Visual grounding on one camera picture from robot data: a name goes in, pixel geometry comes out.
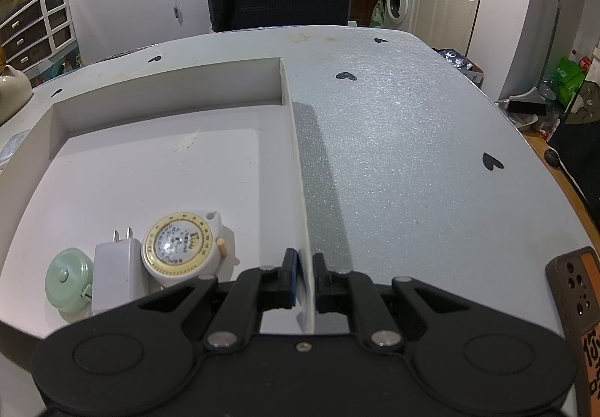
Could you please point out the beige cat-shaped ceramic pot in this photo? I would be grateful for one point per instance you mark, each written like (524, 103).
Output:
(13, 93)

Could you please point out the mint green tape measure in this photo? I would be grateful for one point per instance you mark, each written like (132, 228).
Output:
(68, 278)

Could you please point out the small black device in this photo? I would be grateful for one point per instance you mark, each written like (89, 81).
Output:
(554, 158)

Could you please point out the brown and orange phone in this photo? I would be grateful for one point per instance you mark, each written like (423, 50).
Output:
(576, 304)

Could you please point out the mop pole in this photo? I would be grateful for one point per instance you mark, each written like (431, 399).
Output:
(551, 32)

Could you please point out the white round tape measure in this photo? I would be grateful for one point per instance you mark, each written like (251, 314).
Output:
(180, 248)

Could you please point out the white cardboard box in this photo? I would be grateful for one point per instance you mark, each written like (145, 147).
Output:
(164, 173)

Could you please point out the white drawer cabinet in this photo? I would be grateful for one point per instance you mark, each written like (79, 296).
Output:
(35, 30)

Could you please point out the blue patterned bag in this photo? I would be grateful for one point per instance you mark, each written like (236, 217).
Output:
(457, 63)

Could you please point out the white charger plug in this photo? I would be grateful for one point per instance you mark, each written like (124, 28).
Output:
(117, 271)

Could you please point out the green bag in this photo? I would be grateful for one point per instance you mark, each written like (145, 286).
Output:
(567, 79)

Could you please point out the white lower kitchen cabinets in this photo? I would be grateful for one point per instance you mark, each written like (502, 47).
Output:
(447, 14)

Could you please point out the dark blue chair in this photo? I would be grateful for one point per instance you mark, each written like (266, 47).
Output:
(281, 2)

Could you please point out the clear plastic nail case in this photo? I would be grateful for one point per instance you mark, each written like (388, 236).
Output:
(11, 147)

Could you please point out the dustpan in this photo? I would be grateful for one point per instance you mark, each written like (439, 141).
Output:
(522, 107)

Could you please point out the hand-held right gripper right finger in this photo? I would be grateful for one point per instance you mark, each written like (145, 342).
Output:
(319, 283)

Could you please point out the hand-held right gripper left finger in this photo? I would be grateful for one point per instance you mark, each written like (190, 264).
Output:
(293, 278)

